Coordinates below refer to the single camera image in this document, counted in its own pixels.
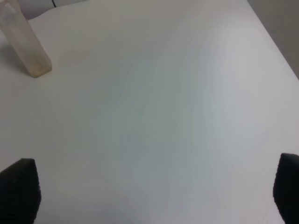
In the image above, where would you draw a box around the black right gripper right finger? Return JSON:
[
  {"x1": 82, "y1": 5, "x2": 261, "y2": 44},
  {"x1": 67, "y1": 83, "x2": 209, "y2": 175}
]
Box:
[{"x1": 273, "y1": 153, "x2": 299, "y2": 224}]

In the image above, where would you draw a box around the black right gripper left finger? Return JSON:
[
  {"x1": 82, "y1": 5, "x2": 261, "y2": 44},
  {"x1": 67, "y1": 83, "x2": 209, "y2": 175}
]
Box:
[{"x1": 0, "y1": 158, "x2": 42, "y2": 224}]

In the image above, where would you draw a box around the clear plastic drink bottle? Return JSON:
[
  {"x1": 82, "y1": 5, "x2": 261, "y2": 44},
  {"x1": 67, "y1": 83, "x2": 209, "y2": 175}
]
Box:
[{"x1": 0, "y1": 0, "x2": 52, "y2": 78}]

